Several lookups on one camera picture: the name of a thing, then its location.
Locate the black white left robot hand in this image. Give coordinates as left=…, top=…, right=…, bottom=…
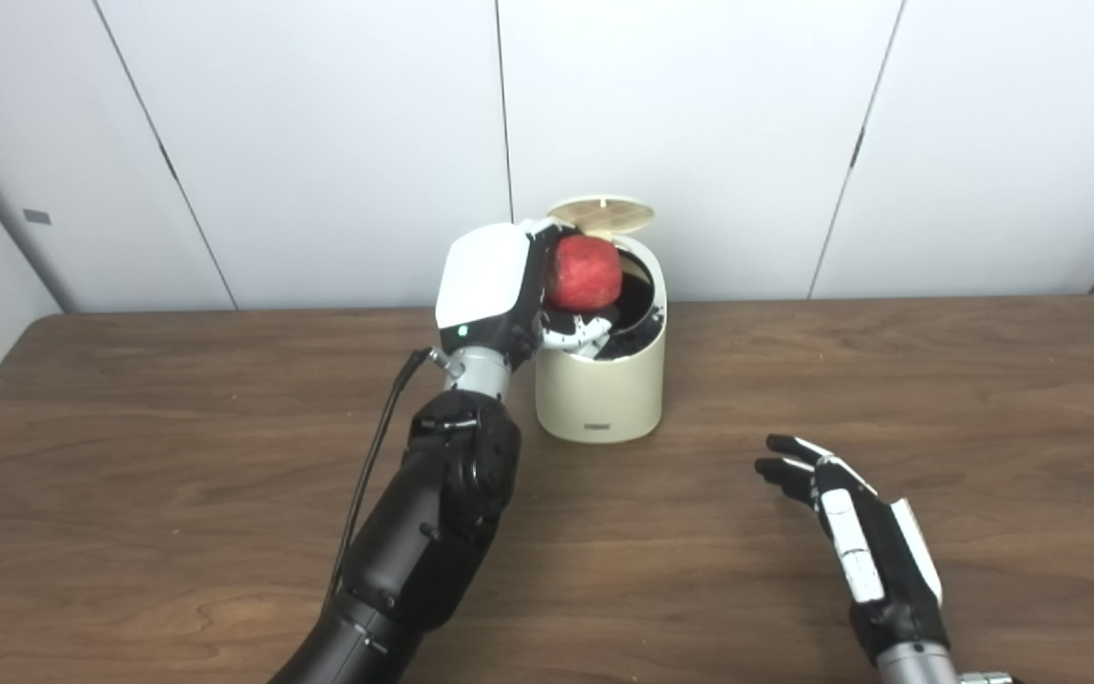
left=435, top=218, right=616, bottom=371

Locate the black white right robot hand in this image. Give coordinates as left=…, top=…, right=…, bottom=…
left=754, top=434, right=952, bottom=666

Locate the red apple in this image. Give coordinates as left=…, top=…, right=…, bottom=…
left=544, top=235, right=624, bottom=313

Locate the cream round bin lid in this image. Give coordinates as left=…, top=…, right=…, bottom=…
left=546, top=196, right=656, bottom=236

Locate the cream-colored bin body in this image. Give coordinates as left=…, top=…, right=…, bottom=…
left=535, top=233, right=669, bottom=445

